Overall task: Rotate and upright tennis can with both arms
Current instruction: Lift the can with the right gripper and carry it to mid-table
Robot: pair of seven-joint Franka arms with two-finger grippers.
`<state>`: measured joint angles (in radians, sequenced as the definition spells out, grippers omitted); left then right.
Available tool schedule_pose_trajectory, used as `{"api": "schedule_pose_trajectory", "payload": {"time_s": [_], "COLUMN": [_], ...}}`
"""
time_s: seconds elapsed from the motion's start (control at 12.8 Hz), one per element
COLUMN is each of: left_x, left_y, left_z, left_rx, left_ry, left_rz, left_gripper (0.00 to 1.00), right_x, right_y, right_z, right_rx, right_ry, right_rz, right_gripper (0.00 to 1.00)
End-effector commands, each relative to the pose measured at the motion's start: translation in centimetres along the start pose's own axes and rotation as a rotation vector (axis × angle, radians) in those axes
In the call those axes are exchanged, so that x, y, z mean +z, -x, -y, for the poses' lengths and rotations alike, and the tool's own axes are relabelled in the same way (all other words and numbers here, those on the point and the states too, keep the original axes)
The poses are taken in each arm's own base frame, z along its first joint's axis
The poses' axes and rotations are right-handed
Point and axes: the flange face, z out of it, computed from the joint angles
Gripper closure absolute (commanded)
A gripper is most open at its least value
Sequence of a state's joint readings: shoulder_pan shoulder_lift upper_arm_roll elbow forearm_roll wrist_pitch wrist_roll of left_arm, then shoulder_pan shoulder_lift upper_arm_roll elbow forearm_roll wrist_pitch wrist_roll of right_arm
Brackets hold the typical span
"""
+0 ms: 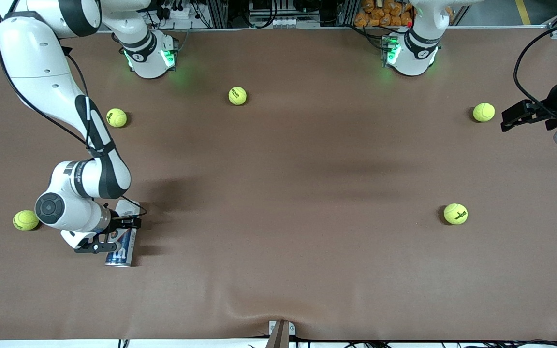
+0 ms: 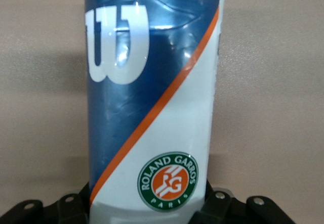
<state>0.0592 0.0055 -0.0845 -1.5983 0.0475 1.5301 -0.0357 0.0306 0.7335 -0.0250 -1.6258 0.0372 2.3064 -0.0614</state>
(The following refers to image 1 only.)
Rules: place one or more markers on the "grey table edge bracket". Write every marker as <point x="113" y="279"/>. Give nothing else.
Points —
<point x="281" y="336"/>

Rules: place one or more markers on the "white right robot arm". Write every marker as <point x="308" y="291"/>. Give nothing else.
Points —
<point x="41" y="72"/>

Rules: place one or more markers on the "white connector block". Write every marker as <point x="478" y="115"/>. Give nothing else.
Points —
<point x="285" y="21"/>

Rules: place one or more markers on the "white and blue tennis can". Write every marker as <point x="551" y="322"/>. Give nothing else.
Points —
<point x="123" y="253"/>

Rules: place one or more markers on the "yellow-green tennis ball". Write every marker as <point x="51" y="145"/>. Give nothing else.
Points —
<point x="483" y="112"/>
<point x="455" y="213"/>
<point x="116" y="117"/>
<point x="237" y="95"/>
<point x="26" y="220"/>

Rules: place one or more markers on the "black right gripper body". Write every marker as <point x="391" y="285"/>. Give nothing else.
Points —
<point x="120" y="224"/>

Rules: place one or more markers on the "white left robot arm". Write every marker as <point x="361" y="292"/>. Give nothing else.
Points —
<point x="416" y="53"/>

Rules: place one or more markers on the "white power strip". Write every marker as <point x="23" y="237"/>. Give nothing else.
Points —
<point x="177" y="13"/>

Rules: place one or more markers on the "orange packaged items pile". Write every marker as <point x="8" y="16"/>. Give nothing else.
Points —
<point x="380" y="14"/>

